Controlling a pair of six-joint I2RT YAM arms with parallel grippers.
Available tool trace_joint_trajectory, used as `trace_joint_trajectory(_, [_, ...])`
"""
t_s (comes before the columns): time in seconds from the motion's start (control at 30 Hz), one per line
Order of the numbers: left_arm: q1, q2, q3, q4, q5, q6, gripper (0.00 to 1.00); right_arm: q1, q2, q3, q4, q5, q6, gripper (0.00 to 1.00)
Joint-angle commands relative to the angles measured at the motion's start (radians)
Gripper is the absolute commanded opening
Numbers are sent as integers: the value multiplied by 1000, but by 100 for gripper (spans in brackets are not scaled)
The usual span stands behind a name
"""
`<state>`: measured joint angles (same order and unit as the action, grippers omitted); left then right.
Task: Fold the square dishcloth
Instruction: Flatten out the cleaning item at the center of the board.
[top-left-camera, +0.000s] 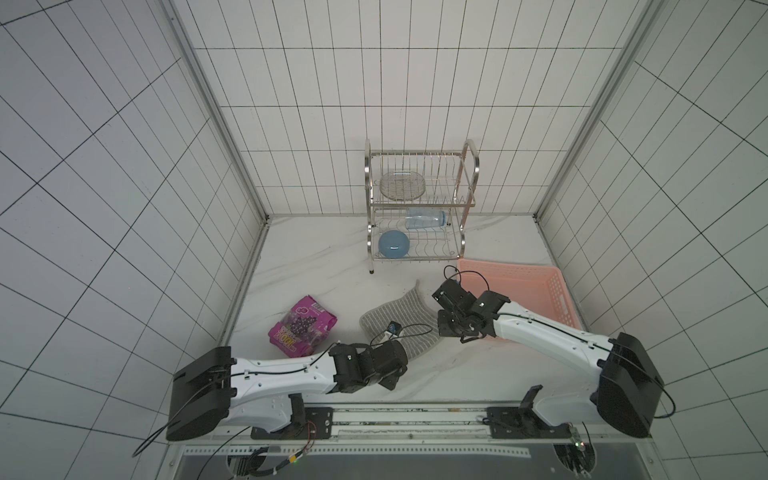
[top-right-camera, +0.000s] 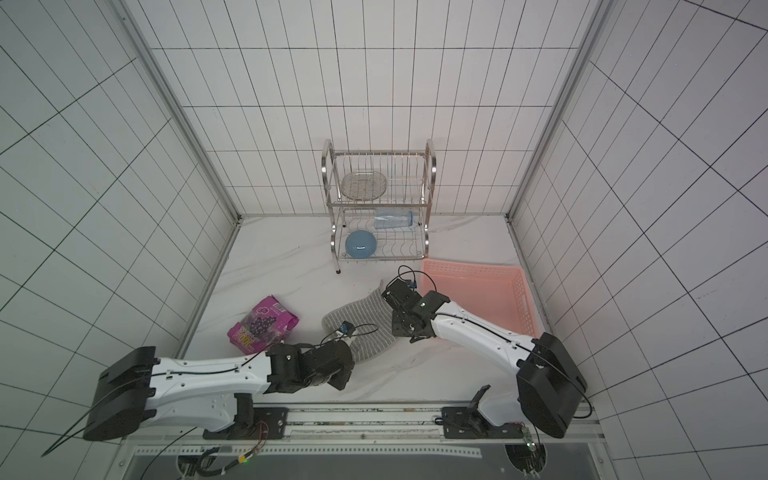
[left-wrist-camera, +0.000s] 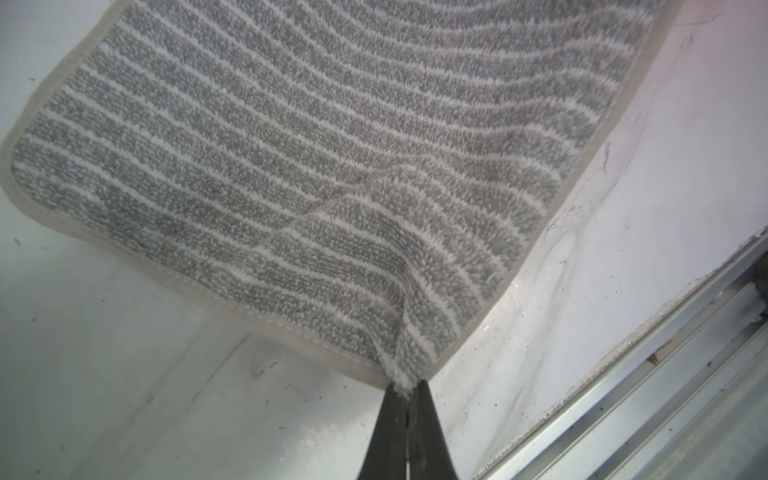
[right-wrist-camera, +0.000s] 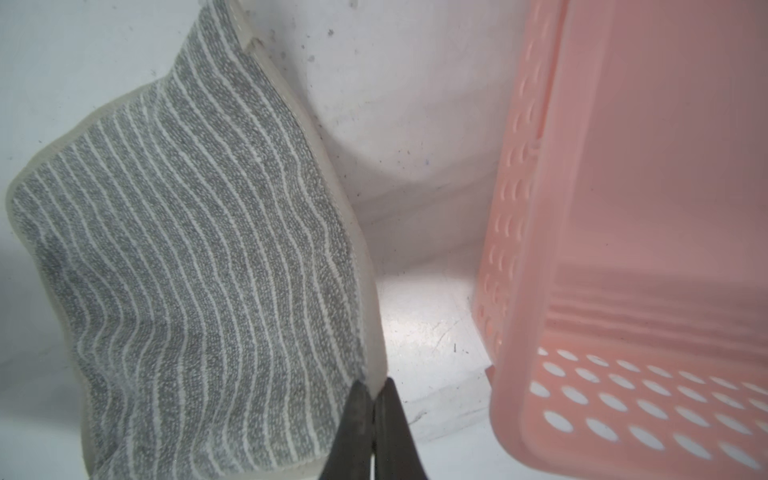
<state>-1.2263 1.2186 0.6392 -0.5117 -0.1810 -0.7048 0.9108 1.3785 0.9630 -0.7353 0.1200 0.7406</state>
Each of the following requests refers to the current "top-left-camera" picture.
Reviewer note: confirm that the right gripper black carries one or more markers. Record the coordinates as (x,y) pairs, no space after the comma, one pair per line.
(448,298)

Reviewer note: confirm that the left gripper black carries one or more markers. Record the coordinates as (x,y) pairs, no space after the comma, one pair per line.
(389,381)

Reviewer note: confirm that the grey striped square dishcloth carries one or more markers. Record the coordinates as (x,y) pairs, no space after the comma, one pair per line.
(419,321)

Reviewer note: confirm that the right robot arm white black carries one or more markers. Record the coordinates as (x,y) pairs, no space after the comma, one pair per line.
(617,383)

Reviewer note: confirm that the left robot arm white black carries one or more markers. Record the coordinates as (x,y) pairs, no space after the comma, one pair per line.
(218,388)

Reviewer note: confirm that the magenta snack bag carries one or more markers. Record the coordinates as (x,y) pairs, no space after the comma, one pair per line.
(303,328)

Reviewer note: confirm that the pink plastic basket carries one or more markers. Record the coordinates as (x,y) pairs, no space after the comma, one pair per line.
(540,289)

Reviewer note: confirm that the blue bowl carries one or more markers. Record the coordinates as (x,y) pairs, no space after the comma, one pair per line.
(393,244)

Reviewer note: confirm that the clear plastic bottle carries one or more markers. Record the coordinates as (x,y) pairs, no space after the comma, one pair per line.
(425,218)

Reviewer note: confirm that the steel two-tier dish rack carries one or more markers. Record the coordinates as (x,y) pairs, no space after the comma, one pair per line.
(452,178)

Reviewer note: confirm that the clear glass plate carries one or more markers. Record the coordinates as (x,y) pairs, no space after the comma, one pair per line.
(403,186)

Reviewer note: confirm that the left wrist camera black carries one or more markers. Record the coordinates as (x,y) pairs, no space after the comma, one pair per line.
(394,329)

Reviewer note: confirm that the aluminium mounting rail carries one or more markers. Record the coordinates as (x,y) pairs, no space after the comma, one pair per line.
(297,420)

